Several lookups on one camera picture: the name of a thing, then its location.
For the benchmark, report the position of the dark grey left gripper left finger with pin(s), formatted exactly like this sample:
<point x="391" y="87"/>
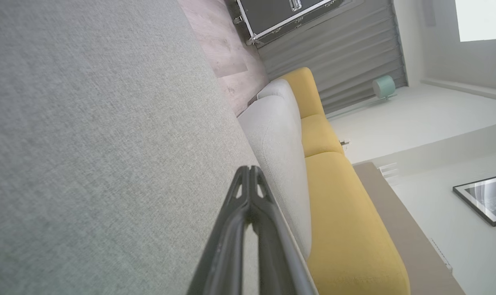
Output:
<point x="223" y="262"/>

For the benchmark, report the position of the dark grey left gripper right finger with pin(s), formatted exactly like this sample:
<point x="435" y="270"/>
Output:
<point x="277" y="266"/>

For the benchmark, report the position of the yellow and grey sofa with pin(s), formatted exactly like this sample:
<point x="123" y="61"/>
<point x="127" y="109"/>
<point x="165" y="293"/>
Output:
<point x="346" y="225"/>

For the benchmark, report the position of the grey sofa seat cushion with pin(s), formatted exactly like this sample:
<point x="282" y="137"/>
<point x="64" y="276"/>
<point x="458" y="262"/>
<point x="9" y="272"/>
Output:
<point x="283" y="90"/>
<point x="280" y="164"/>

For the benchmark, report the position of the mint floor lamp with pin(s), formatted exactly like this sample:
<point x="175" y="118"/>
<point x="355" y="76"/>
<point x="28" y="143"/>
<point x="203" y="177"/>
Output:
<point x="384" y="87"/>

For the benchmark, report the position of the black framed picture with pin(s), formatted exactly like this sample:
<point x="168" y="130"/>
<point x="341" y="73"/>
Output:
<point x="488" y="198"/>

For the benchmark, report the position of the grey curtain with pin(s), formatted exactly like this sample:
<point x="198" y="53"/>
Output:
<point x="346" y="53"/>

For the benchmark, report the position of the black flight case on wheels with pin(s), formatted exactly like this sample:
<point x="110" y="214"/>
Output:
<point x="272" y="14"/>

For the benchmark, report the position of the beige wall ledge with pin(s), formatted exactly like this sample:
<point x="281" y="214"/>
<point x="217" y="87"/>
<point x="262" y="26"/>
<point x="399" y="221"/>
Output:
<point x="408" y="229"/>

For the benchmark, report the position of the white wall socket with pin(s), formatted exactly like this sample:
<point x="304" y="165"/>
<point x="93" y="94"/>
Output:
<point x="344" y="142"/>

